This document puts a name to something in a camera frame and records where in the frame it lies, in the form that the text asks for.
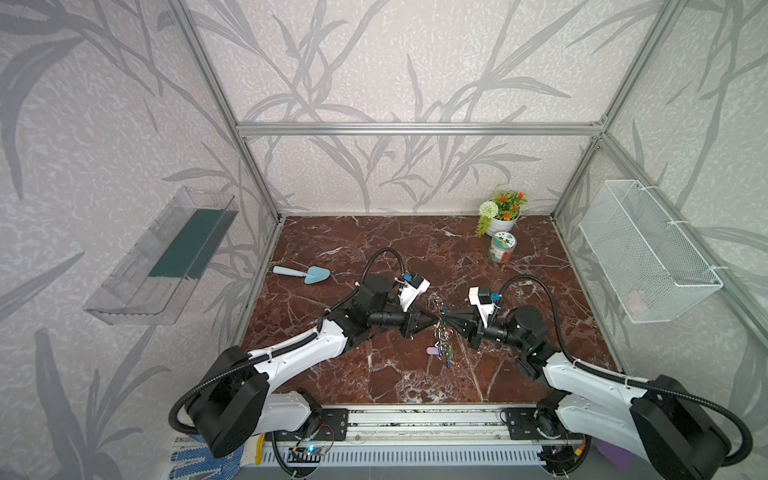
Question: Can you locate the clear plastic wall shelf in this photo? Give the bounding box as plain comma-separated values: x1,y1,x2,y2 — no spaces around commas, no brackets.
84,187,239,326

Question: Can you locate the blue dotted work glove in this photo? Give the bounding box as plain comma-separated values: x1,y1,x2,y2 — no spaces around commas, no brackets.
166,438,244,480

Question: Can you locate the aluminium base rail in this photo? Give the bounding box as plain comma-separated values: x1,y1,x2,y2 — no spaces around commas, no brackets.
240,403,591,478

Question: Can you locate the metal key ring plate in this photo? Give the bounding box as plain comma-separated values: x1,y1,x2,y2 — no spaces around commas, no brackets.
426,294,454,369

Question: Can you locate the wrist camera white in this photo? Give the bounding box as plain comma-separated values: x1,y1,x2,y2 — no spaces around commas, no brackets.
396,274,430,312
468,287,501,327

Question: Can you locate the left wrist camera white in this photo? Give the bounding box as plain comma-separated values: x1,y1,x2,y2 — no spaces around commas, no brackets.
396,274,430,312

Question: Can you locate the potted artificial flower plant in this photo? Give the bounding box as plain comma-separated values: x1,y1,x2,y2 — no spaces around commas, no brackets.
475,190,527,237

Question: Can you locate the small printed jar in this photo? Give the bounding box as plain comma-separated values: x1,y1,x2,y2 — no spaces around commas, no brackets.
489,232,517,264

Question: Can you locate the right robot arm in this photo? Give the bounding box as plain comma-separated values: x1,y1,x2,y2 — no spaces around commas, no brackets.
440,287,754,479

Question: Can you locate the white wire mesh basket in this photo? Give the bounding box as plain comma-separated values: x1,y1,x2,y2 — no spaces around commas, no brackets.
580,180,723,324

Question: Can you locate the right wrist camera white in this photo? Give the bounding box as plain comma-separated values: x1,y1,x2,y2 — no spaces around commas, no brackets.
468,287,501,327

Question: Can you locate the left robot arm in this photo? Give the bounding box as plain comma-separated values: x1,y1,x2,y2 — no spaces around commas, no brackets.
168,269,437,458

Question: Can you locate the light blue toy shovel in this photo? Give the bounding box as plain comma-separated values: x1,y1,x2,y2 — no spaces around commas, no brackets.
272,266,330,285

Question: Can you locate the purple pink toy shovel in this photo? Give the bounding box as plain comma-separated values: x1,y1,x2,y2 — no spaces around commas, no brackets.
595,440,633,471

